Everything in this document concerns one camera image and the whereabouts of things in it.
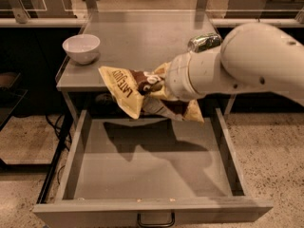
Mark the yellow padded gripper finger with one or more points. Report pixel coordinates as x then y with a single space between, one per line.
163 94
162 69

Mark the brown chip bag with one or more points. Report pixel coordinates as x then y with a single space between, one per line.
131 89

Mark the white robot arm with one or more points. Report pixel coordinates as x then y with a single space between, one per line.
252 58

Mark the grey cabinet counter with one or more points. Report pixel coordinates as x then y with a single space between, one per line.
139 40

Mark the dark round object under counter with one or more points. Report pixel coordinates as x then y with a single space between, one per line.
104 100

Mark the grey open top drawer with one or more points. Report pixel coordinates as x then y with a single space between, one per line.
118 168

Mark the green soda can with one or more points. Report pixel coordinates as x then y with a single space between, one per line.
203 42

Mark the white ceramic bowl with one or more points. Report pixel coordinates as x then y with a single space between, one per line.
82 48

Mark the black drawer handle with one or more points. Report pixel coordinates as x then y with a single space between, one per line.
158 220

